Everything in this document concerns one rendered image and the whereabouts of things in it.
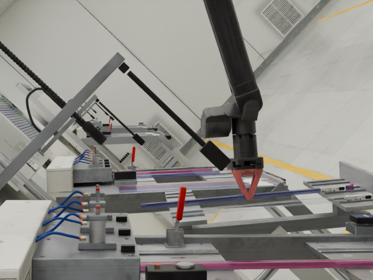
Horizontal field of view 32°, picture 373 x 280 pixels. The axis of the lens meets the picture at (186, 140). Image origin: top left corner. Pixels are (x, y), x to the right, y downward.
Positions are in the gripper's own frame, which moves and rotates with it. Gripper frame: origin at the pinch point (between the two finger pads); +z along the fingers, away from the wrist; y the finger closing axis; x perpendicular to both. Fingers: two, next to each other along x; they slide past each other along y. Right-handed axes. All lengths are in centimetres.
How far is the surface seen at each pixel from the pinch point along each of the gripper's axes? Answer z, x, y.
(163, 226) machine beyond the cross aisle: 60, -8, -405
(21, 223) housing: -4, -43, 57
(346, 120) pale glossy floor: -19, 120, -287
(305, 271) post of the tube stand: 19.1, 12.4, -0.2
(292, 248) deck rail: 7.4, 2.5, 31.0
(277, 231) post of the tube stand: 8.7, 6.1, 1.0
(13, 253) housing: -3, -40, 76
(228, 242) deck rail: 5.2, -9.7, 31.8
